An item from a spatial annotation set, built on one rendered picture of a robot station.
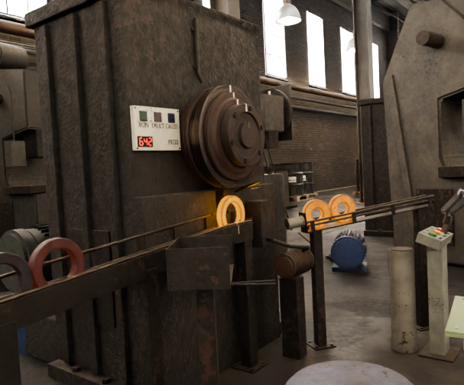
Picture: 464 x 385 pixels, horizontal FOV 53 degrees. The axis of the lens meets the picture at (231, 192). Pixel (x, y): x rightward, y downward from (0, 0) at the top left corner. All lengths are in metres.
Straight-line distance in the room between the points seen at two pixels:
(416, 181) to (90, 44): 3.31
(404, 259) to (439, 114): 2.29
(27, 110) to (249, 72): 3.97
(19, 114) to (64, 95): 3.95
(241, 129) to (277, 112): 8.29
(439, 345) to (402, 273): 0.39
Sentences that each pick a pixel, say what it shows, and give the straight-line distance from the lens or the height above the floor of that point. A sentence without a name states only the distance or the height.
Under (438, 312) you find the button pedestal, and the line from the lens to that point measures 2.54.
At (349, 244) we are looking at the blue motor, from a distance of 4.11.
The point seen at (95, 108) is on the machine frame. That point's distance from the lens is 2.10.
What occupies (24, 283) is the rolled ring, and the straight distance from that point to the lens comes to 1.53.
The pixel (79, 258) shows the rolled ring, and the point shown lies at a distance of 1.62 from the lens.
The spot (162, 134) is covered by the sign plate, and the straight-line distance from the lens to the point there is 2.02.
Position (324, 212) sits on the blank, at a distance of 2.50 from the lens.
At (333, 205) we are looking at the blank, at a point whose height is 0.74.
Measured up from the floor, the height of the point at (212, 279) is 0.61.
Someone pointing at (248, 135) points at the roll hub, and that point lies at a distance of 2.10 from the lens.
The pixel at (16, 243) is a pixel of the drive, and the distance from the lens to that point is 2.91.
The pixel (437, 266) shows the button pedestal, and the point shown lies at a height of 0.45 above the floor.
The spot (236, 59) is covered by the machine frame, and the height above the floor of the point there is 1.53.
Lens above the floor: 0.97
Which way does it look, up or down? 3 degrees down
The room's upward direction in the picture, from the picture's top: 3 degrees counter-clockwise
